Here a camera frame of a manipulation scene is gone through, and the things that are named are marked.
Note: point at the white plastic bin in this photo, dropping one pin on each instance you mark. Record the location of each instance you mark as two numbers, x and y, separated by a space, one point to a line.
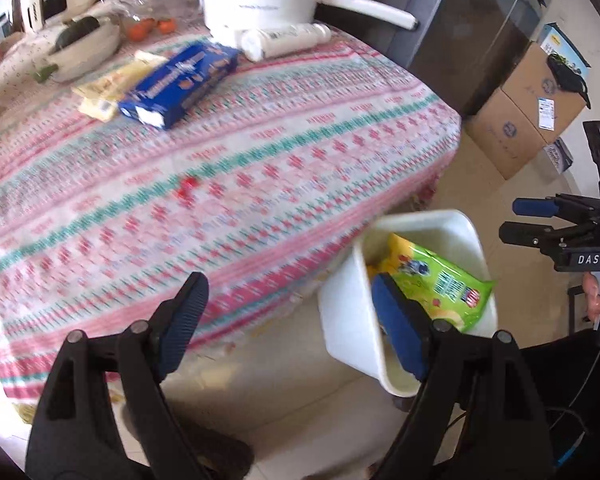
345 320

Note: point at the white bottle with label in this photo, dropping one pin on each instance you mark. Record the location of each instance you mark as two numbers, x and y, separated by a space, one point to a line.
285 40

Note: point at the yellow packet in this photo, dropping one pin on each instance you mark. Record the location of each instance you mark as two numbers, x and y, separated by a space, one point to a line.
105 87

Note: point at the green snack bag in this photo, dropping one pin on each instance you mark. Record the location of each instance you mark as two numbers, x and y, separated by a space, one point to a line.
445 285

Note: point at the white ceramic bowl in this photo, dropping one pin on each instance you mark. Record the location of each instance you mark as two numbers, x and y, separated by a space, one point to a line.
87 55

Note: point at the small tangerine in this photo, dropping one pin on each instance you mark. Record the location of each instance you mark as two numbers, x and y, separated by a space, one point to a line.
140 30
167 25

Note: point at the white electric pot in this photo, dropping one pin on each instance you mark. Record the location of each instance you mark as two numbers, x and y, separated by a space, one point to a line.
260 0

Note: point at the glass teapot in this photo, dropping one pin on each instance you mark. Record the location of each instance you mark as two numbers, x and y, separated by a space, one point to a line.
172 5

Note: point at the black device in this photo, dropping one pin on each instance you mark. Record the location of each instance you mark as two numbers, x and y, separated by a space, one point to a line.
565 75

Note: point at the patterned tablecloth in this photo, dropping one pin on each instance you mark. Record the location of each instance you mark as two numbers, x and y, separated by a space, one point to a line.
280 160

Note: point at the blue and white box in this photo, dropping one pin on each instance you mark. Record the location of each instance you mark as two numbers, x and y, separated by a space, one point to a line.
562 42

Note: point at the blue cardboard box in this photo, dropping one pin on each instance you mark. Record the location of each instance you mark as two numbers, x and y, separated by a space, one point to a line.
180 80

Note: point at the person's dark trouser leg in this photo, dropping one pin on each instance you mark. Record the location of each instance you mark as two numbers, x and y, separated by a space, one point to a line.
565 380

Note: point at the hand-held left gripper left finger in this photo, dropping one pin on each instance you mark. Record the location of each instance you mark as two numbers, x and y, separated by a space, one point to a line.
180 320

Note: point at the person's right hand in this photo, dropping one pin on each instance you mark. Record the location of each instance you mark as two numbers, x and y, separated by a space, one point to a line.
594 300

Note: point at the dark green squash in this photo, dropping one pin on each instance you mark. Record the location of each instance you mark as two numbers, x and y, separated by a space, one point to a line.
75 32

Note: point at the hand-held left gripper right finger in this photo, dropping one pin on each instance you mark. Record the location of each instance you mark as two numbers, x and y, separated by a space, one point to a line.
400 320

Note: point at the dark grey fridge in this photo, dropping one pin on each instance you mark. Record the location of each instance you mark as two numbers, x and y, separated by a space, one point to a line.
460 35

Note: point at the white dotted cloth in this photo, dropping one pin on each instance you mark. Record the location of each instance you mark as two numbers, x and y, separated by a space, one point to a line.
15 62

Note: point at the blue and white packet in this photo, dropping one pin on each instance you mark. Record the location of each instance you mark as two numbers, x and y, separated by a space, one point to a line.
559 156

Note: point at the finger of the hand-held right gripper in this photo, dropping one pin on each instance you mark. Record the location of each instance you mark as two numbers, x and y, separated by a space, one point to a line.
530 206
525 234

